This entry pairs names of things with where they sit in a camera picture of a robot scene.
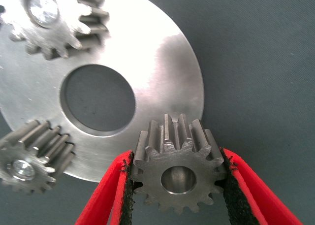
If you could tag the steel planetary gear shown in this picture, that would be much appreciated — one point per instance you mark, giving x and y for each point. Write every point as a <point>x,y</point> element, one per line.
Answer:
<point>37,146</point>
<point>152,170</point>
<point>54,38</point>

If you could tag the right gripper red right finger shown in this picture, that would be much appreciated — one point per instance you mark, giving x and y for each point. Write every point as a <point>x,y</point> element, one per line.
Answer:
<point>256,200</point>

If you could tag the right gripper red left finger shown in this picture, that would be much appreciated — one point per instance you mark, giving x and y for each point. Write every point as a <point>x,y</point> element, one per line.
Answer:
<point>103,200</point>

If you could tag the dark grey table cloth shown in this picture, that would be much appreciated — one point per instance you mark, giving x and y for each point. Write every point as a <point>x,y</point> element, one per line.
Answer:
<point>246,62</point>

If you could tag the round metal carrier plate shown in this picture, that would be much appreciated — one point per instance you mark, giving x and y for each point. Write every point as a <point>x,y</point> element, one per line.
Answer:
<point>160,74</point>

